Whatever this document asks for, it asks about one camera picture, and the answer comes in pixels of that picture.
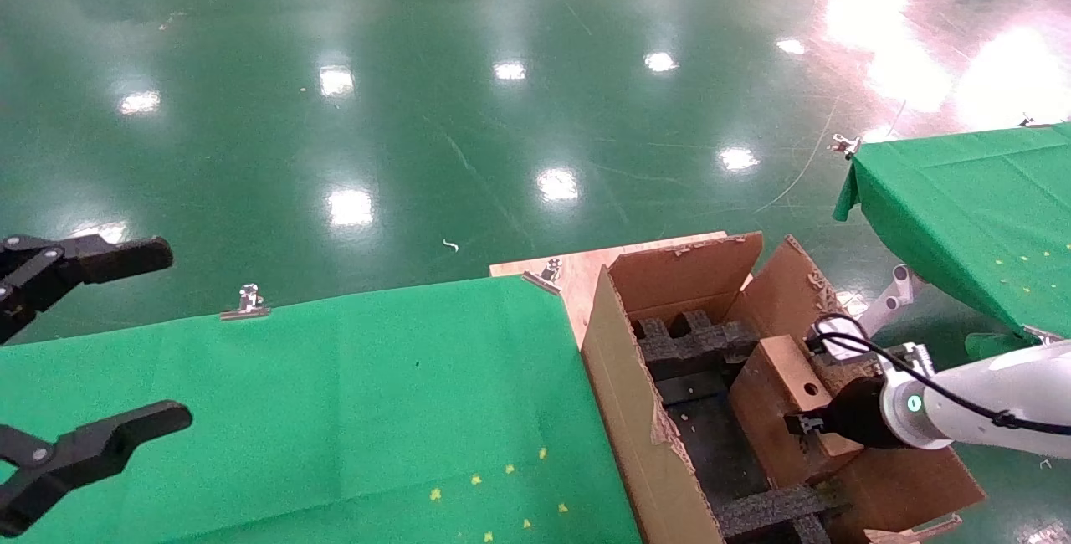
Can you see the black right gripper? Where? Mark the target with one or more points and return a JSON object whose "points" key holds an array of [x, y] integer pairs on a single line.
{"points": [[858, 414]]}

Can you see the open brown cardboard carton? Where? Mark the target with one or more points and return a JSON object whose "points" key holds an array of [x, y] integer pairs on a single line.
{"points": [[619, 377]]}

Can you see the silver camera mount bracket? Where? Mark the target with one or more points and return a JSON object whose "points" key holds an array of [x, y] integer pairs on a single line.
{"points": [[916, 356]]}

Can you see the green side table cloth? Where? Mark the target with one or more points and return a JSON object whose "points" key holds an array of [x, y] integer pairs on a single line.
{"points": [[962, 192]]}

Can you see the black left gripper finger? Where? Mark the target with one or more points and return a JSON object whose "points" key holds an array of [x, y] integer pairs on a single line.
{"points": [[100, 442], [117, 258]]}

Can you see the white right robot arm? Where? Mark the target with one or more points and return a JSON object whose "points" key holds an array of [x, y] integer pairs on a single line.
{"points": [[1004, 389]]}

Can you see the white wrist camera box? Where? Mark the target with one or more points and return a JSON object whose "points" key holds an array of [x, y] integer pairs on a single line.
{"points": [[841, 345]]}

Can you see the silver metal table leg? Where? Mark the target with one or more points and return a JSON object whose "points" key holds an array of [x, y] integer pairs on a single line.
{"points": [[895, 293]]}

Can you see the large green tablecloth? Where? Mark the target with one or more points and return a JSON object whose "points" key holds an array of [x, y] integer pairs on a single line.
{"points": [[293, 377]]}

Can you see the small brown cardboard box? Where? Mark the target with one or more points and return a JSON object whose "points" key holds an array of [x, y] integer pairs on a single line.
{"points": [[778, 385]]}

